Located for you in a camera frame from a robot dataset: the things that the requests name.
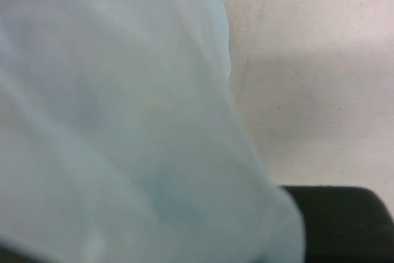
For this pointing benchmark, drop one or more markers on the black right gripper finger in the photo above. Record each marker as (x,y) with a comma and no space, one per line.
(344,224)

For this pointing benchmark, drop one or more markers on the light blue printed plastic bag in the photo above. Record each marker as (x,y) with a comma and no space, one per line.
(120,141)

